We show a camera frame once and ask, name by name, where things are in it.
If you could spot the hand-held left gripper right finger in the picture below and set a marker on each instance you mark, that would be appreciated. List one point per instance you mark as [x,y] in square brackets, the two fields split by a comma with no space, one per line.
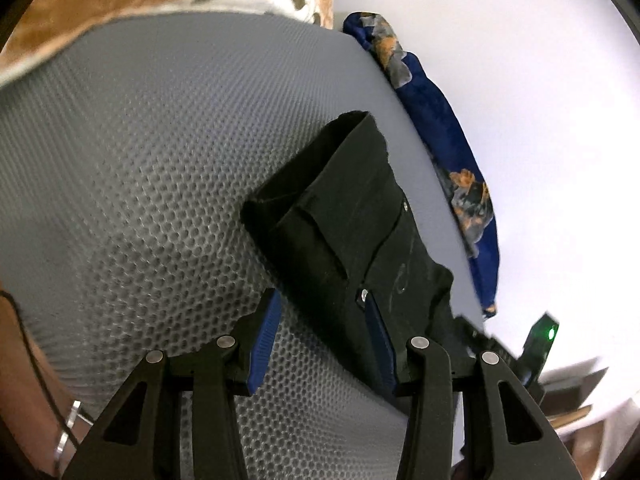
[379,350]

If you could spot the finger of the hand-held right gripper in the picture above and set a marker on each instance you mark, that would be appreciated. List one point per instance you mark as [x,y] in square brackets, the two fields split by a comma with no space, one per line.
[475,341]

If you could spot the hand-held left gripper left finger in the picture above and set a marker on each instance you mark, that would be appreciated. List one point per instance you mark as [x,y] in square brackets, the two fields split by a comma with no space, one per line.
[262,345]

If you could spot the black pants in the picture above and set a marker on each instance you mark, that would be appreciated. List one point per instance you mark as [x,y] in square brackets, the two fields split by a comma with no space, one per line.
[340,220]

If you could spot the person's left forearm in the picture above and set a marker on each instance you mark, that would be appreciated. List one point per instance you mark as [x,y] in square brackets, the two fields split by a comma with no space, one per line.
[30,405]

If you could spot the brown wooden furniture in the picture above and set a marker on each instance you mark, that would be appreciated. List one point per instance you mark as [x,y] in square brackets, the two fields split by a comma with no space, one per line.
[570,385]

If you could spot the grey mesh mattress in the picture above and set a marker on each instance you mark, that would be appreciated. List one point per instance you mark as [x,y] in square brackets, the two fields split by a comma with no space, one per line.
[150,185]

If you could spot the silver metal clip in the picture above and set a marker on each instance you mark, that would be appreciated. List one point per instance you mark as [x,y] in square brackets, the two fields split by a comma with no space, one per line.
[62,442]

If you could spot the blue floral blanket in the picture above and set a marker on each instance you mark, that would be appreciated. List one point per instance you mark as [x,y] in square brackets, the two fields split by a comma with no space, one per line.
[440,110]

